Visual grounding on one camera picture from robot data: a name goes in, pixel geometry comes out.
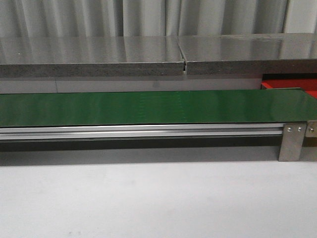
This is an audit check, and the steel conveyor support bracket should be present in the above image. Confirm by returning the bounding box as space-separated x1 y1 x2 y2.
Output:
278 123 307 162

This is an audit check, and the white pleated curtain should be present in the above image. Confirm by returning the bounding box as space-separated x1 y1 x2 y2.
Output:
0 0 317 37

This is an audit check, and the grey stone countertop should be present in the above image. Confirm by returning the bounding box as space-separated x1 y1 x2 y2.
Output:
0 33 317 94

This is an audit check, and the red plastic tray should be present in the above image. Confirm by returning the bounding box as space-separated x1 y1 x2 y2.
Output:
261 79 317 98

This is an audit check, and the green conveyor belt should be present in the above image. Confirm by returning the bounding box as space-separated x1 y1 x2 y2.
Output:
0 89 317 127

